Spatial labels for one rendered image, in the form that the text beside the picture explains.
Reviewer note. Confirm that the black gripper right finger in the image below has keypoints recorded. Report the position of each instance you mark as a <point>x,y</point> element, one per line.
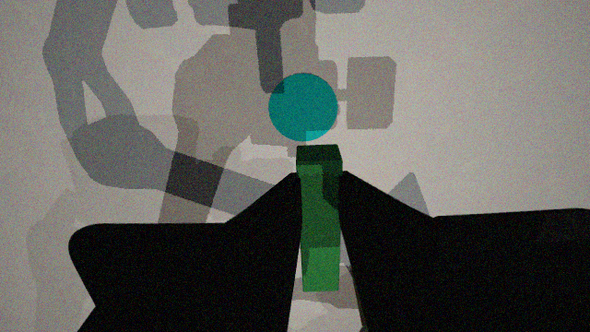
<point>404,261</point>

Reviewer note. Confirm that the green rectangular post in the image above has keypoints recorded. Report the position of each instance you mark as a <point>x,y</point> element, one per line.
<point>319,167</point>

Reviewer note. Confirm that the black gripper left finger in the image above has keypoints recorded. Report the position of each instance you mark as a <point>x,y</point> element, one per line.
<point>248,262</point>

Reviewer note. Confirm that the teal flat circle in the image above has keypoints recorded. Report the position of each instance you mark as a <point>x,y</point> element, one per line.
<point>303,107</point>

